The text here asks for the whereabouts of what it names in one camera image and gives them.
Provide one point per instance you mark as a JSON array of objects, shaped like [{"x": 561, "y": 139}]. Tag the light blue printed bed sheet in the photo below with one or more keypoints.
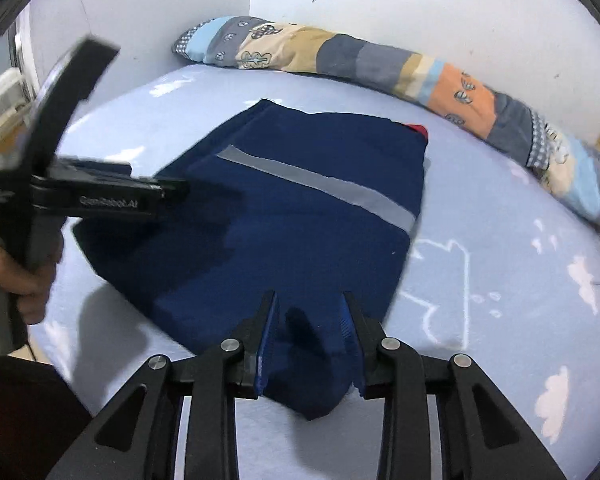
[{"x": 480, "y": 260}]

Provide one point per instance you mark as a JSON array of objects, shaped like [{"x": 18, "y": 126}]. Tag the patchwork patterned pillow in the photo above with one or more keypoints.
[{"x": 380, "y": 65}]

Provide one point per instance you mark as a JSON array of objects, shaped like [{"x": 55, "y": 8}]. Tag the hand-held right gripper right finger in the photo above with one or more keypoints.
[{"x": 352, "y": 345}]

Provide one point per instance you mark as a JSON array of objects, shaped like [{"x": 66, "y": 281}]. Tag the navy shirt with red collar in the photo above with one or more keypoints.
[{"x": 305, "y": 240}]

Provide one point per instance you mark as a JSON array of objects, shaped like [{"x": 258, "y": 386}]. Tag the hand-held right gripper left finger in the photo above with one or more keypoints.
[{"x": 266, "y": 355}]

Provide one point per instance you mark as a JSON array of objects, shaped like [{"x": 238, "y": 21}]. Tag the person's left hand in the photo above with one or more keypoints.
[{"x": 15, "y": 275}]

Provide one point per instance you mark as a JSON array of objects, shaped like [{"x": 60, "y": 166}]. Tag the white rack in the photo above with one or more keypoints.
[{"x": 0, "y": 92}]

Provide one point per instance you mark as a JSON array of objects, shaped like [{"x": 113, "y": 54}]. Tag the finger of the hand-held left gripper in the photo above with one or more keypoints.
[{"x": 172, "y": 192}]

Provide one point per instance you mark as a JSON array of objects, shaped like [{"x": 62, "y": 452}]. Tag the person's dark clothing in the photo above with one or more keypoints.
[{"x": 25, "y": 420}]

